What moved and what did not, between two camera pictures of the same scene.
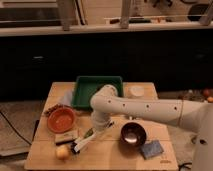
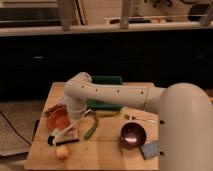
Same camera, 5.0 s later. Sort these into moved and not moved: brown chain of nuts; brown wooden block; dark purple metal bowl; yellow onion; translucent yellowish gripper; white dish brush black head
Moved: white dish brush black head; translucent yellowish gripper
Not moved: brown chain of nuts; brown wooden block; dark purple metal bowl; yellow onion
